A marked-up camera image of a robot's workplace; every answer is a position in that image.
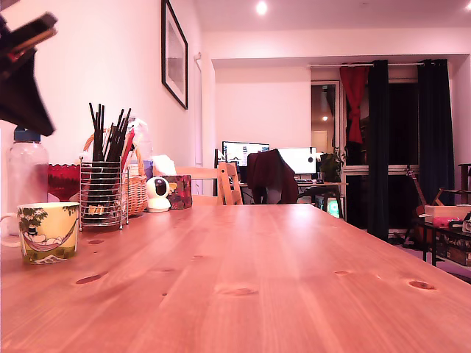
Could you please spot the black framed picture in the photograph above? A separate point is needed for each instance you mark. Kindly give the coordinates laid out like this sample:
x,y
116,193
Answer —
x,y
174,56

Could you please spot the narrow dark curtain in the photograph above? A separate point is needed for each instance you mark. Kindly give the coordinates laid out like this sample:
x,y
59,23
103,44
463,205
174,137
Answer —
x,y
378,148

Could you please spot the curtain rod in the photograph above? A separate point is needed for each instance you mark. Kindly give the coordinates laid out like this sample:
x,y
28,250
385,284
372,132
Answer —
x,y
402,64

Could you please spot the black side table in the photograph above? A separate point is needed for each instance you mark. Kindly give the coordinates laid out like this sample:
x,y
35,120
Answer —
x,y
434,254

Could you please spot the black and white gadget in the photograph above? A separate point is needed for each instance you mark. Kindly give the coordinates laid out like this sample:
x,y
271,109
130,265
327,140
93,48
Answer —
x,y
467,225

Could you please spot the yellow illustrated mug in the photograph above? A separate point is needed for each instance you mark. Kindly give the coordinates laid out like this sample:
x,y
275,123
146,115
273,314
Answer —
x,y
51,224

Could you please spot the white tissue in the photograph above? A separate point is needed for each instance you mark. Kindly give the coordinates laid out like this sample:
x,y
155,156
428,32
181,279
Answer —
x,y
163,164

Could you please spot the red glass goblet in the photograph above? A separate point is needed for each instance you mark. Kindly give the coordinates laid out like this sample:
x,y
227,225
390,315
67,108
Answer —
x,y
63,181

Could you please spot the grey office chair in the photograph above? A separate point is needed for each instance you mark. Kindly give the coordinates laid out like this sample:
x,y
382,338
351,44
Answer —
x,y
274,195

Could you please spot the wooden stand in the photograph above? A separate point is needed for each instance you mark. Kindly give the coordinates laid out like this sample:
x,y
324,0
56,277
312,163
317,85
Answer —
x,y
439,195

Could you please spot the black headphones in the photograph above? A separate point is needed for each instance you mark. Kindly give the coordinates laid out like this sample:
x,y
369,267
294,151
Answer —
x,y
311,159

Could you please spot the wide dark curtain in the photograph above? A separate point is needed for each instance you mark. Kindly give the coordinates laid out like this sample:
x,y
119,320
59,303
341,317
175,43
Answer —
x,y
435,129

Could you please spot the white wall pipe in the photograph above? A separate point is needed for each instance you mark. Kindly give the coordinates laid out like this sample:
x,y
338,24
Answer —
x,y
199,111

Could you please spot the dark board game box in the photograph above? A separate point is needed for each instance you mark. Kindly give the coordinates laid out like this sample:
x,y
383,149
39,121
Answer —
x,y
457,250

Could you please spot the floral tissue box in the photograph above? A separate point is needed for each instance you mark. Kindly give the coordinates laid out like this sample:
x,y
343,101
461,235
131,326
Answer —
x,y
180,192

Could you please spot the pale wooden box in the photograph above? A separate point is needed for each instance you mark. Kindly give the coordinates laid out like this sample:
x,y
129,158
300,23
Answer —
x,y
442,212

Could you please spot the pink object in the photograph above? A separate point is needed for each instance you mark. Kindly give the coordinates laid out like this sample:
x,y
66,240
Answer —
x,y
441,222

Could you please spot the computer monitor with windows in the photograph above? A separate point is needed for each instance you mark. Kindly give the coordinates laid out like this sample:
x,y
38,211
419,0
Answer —
x,y
240,153

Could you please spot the dark red jacket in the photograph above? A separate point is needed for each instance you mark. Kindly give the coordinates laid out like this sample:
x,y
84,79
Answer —
x,y
270,170

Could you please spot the large clear water bottle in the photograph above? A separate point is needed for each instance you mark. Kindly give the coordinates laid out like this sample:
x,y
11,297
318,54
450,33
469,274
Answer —
x,y
145,148

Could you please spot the wooden chair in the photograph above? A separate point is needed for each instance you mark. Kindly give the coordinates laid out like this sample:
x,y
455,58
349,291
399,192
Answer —
x,y
230,184

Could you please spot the computer case with glowing fan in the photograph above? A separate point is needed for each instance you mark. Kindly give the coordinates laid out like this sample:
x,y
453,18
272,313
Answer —
x,y
332,208

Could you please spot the clear bottle with blue cap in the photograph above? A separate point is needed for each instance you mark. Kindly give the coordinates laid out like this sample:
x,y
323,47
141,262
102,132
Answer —
x,y
27,176

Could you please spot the potted green plant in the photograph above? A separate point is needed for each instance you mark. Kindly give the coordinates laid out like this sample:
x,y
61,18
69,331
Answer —
x,y
330,166

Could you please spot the acoustic guitar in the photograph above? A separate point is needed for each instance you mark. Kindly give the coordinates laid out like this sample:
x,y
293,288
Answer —
x,y
420,214

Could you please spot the small white round camera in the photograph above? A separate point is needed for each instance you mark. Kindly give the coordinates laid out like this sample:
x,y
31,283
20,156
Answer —
x,y
155,201

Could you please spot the round ceiling light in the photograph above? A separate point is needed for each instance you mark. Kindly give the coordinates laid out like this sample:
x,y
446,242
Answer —
x,y
261,7

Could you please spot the dark wooden shelf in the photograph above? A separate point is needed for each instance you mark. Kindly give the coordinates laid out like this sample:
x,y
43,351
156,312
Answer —
x,y
465,177

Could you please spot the red utensil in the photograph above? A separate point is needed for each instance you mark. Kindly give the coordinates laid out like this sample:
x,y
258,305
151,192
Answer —
x,y
129,148

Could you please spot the computer monitor white screen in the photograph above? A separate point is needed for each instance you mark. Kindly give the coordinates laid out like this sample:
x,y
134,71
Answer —
x,y
296,160

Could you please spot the wicker basket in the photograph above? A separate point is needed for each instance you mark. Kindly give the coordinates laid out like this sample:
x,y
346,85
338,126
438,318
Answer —
x,y
136,195

